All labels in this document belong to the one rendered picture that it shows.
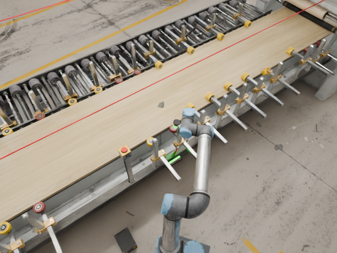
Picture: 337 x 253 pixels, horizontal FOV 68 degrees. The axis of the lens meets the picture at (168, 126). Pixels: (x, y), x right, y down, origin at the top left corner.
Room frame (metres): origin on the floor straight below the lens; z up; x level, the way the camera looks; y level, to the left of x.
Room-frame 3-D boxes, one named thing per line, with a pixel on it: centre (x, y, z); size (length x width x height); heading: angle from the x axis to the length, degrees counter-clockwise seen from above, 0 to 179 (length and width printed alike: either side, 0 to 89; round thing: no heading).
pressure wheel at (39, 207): (0.57, 0.95, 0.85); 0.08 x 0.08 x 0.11
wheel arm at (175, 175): (1.02, 0.03, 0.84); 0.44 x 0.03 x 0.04; 37
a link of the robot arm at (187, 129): (1.02, -0.14, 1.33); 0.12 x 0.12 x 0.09; 82
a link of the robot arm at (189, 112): (1.13, -0.14, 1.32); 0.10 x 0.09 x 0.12; 172
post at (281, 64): (1.95, -1.10, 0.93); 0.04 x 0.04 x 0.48; 37
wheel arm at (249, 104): (1.65, -0.75, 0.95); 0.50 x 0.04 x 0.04; 37
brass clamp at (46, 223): (0.46, 0.88, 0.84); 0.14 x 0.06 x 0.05; 127
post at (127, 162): (0.89, 0.31, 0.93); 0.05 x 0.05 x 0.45; 37
